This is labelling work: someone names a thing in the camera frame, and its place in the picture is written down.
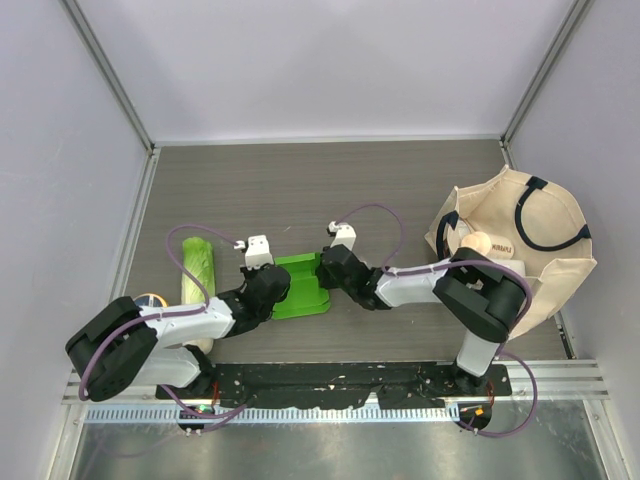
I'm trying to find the green paper box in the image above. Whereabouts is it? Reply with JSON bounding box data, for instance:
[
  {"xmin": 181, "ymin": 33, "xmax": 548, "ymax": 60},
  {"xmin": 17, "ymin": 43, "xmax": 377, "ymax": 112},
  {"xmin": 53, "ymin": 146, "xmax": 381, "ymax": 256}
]
[{"xmin": 272, "ymin": 253, "xmax": 331, "ymax": 320}]

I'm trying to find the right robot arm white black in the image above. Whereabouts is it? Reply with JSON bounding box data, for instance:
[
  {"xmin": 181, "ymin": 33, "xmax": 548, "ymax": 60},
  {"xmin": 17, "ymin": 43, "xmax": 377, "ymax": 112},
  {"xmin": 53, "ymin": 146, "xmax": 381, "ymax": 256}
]
[{"xmin": 317, "ymin": 245, "xmax": 533, "ymax": 395}]

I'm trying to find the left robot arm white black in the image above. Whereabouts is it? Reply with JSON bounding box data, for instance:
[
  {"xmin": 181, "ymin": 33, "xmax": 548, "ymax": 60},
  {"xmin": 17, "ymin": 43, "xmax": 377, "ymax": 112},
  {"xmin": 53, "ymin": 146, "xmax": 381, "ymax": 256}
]
[{"xmin": 65, "ymin": 264, "xmax": 291, "ymax": 402}]

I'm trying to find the napa cabbage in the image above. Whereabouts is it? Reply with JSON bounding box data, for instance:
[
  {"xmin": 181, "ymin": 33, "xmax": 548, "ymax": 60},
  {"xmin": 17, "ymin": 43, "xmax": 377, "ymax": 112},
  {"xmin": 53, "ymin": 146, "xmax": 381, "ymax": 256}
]
[{"xmin": 179, "ymin": 236, "xmax": 218, "ymax": 353}]

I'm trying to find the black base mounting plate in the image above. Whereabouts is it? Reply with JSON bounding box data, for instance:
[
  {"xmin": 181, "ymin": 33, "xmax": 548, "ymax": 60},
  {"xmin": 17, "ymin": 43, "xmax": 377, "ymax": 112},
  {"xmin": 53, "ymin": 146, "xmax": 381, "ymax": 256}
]
[{"xmin": 171, "ymin": 362, "xmax": 512, "ymax": 410}]

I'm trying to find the round blue yellow tin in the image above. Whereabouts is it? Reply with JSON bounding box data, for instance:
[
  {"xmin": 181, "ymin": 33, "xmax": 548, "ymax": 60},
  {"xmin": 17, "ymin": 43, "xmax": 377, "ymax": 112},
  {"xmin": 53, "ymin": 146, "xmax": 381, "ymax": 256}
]
[{"xmin": 134, "ymin": 293, "xmax": 168, "ymax": 307}]

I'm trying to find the beige cap bottle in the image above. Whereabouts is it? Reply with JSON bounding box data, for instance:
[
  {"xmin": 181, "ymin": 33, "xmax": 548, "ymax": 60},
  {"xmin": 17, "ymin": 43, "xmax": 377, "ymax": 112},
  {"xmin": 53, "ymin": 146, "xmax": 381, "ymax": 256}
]
[{"xmin": 460, "ymin": 231, "xmax": 492, "ymax": 256}]

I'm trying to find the beige canvas tote bag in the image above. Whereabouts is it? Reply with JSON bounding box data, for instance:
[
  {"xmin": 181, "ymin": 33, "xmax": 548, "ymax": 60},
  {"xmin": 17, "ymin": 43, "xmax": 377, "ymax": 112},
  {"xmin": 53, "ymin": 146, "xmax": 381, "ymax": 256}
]
[{"xmin": 425, "ymin": 166, "xmax": 597, "ymax": 339}]

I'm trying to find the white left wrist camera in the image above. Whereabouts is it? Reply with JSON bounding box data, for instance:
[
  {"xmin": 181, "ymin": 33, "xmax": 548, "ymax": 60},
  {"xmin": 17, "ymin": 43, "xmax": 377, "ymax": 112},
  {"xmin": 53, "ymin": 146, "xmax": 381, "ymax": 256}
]
[{"xmin": 233, "ymin": 235, "xmax": 274, "ymax": 270}]

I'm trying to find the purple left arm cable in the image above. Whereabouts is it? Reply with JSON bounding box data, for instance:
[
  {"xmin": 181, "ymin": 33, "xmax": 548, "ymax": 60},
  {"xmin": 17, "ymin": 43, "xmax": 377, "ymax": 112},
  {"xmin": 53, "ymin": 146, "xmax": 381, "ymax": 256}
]
[{"xmin": 79, "ymin": 224, "xmax": 251, "ymax": 459}]

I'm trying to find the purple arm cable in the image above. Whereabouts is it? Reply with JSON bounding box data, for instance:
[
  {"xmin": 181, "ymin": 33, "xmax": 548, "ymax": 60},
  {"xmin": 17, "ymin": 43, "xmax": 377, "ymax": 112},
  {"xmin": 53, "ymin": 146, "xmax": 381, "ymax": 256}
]
[
  {"xmin": 79, "ymin": 224, "xmax": 251, "ymax": 459},
  {"xmin": 333, "ymin": 202, "xmax": 539, "ymax": 439}
]

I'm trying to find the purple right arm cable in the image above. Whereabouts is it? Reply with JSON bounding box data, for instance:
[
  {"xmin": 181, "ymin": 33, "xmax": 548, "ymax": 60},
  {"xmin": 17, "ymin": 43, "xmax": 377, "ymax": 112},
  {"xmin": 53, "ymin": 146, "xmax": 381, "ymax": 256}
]
[{"xmin": 333, "ymin": 202, "xmax": 539, "ymax": 439}]

